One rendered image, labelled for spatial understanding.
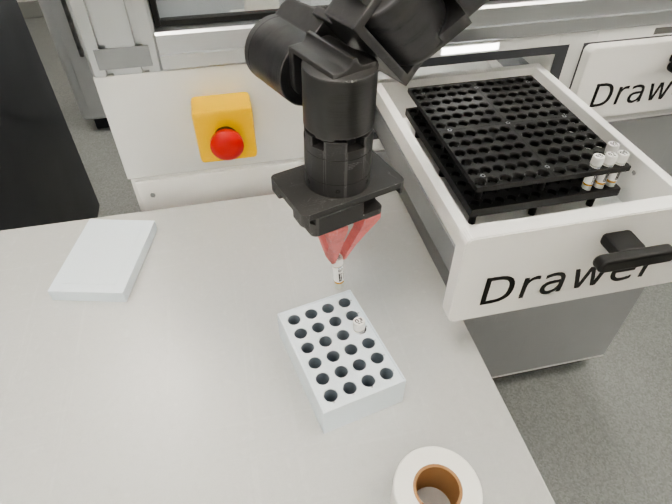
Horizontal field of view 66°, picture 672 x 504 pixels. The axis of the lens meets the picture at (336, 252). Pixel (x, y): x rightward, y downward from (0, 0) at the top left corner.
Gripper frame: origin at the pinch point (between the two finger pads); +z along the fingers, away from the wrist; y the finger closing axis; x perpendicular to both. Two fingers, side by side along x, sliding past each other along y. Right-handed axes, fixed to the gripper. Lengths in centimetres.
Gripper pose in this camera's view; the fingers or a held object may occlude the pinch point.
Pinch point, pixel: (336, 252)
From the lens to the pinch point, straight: 51.7
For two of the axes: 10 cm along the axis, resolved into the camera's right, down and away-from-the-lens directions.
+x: 5.0, 6.1, -6.1
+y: -8.6, 3.5, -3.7
